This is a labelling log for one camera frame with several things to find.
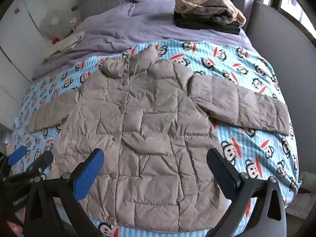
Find blue monkey printed blanket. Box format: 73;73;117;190
11;39;300;237

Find white fan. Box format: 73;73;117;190
46;7;74;37

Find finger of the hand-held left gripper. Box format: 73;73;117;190
6;150;54;187
0;146;27;178

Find black folded clothes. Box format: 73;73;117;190
173;11;241;35

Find beige quilted folded garment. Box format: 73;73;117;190
174;0;247;26

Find white wardrobe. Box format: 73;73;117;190
0;0;82;129

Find cream crumpled cloth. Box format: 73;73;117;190
44;31;86;58

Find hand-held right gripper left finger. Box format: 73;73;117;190
23;148;105;237

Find beige puffer jacket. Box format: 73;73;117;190
28;46;290;230

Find purple pillow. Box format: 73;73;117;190
132;0;178;18

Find person's left hand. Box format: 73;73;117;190
6;221;24;237

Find window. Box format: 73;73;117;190
272;0;316;40

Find purple duvet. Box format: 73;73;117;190
32;0;252;79

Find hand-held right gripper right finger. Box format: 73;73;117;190
206;148;287;237

